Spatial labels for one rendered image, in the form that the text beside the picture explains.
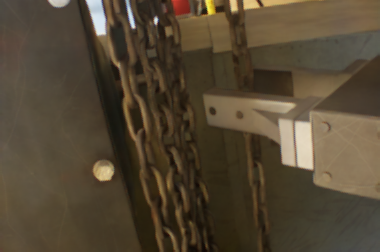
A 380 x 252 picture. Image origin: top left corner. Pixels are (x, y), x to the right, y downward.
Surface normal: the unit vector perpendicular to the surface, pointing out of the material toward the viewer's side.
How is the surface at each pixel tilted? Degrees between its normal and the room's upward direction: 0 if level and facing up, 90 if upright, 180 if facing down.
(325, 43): 90
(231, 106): 90
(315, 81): 90
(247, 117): 90
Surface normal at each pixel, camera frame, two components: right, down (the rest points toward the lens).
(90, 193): 0.33, 0.29
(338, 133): -0.66, 0.37
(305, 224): 0.00, 0.37
